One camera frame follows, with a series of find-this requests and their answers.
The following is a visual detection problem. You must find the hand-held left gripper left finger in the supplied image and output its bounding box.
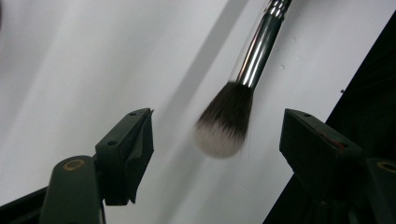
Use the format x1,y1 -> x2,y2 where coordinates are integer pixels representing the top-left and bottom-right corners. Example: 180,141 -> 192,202
94,107 -> 155,206

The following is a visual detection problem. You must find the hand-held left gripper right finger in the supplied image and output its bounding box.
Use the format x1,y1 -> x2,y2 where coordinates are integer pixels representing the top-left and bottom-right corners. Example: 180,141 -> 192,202
278,108 -> 366,200

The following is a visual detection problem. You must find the black silver-ferrule makeup brush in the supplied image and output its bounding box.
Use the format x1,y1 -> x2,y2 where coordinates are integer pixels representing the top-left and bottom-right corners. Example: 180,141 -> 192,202
193,0 -> 293,160

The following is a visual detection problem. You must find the white table board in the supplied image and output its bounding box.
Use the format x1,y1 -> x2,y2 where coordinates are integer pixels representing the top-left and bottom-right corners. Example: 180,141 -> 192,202
0,0 -> 396,224

